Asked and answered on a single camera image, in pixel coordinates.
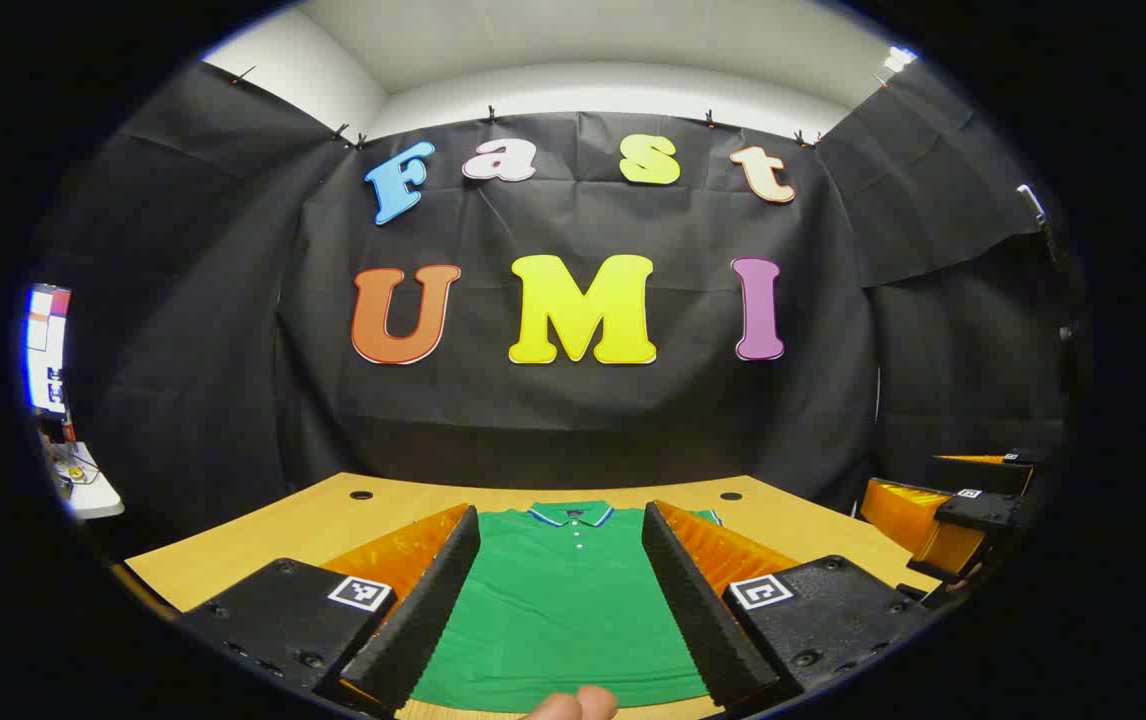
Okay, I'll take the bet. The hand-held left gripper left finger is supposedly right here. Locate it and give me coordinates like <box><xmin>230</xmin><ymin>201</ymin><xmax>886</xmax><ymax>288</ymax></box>
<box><xmin>178</xmin><ymin>503</ymin><xmax>482</xmax><ymax>716</ymax></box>

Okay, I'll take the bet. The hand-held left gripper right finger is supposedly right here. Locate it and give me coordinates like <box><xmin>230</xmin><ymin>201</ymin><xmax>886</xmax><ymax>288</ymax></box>
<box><xmin>641</xmin><ymin>500</ymin><xmax>934</xmax><ymax>713</ymax></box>

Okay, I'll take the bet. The green T-shirt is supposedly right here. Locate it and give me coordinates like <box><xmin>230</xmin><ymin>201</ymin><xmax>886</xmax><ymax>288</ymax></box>
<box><xmin>411</xmin><ymin>500</ymin><xmax>724</xmax><ymax>713</ymax></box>

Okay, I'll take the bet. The black backdrop cloth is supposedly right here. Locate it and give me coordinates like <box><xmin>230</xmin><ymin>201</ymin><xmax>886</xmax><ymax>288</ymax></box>
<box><xmin>63</xmin><ymin>60</ymin><xmax>1074</xmax><ymax>531</ymax></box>

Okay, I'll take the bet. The white side table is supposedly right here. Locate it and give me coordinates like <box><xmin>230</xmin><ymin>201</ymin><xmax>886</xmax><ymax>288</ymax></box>
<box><xmin>41</xmin><ymin>440</ymin><xmax>126</xmax><ymax>521</ymax></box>

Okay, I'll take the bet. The computer monitor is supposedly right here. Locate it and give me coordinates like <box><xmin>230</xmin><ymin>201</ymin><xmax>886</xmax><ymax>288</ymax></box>
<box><xmin>26</xmin><ymin>283</ymin><xmax>74</xmax><ymax>413</ymax></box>

